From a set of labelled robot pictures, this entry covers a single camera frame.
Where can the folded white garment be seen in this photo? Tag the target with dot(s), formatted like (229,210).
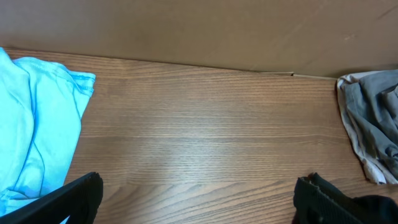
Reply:
(370,168)

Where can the light blue t-shirt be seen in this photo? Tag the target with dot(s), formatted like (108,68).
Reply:
(42,104)

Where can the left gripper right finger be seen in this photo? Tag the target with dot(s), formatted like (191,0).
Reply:
(318,201)

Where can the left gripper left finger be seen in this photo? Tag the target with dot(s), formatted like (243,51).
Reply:
(76,202)

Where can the black t-shirt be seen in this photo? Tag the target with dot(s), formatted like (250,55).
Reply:
(376,208)

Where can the folded grey trousers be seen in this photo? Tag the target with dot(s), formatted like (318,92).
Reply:
(376,118)

